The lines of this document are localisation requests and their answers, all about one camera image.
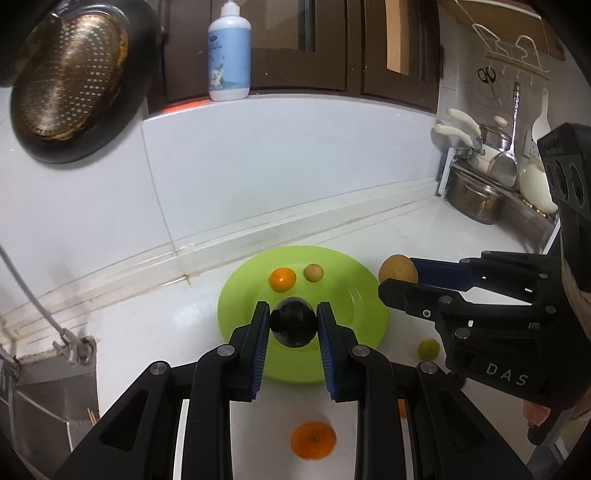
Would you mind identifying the white rice spoon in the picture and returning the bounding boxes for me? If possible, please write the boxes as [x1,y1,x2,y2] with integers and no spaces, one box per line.
[531,88,551,144]

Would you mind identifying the black frying pan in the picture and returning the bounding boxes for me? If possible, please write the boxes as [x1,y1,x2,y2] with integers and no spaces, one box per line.
[9,0,163,165]

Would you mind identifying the white blue pump bottle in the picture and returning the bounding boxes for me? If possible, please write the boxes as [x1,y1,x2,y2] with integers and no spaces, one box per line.
[207,0,252,101]

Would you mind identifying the large steel pot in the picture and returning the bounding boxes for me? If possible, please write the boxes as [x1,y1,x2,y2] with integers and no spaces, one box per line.
[444,166,505,226]

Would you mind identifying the small orange mandarin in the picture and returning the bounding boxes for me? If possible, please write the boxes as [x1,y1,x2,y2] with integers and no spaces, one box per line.
[290,421,337,461]
[270,268,297,293]

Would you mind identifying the steel saucepan cream handle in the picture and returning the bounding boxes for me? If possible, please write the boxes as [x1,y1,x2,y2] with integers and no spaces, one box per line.
[446,108,513,154]

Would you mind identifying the steel sink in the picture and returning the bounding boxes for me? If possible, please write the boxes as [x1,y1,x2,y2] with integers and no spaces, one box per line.
[0,344,100,457]

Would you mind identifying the black scissors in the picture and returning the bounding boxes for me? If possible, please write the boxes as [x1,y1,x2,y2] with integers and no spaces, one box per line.
[478,67,502,100]

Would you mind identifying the dark wooden window frame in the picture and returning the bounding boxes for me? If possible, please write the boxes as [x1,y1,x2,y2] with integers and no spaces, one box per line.
[159,0,445,114]

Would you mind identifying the metal ladle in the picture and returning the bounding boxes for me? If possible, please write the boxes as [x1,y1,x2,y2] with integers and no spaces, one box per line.
[488,82,522,188]

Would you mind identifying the grey gooseneck faucet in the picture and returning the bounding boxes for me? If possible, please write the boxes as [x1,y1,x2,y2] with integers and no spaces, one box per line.
[0,244,96,366]

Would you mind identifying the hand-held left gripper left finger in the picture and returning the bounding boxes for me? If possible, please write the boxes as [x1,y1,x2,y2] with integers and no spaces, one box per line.
[53,301,271,480]

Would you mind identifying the white wire hook rack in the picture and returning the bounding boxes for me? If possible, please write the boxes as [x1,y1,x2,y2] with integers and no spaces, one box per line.
[471,23,552,85]

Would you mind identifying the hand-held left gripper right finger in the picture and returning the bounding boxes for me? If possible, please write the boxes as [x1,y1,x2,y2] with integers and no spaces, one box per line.
[316,302,539,480]

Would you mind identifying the white ceramic jar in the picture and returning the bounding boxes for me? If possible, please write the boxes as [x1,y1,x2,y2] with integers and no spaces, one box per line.
[519,157,559,214]

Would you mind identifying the person's right hand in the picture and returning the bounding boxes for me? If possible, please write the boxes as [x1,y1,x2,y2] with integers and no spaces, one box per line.
[522,401,552,428]

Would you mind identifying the green plastic plate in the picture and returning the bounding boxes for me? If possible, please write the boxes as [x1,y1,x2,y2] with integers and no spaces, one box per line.
[217,246,389,384]

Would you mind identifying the metal dish rack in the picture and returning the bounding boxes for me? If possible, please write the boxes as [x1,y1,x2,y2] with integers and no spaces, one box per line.
[436,148,562,254]

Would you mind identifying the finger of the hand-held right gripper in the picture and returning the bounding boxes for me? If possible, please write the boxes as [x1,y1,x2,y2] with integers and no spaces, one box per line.
[410,251,563,306]
[378,278,563,357]

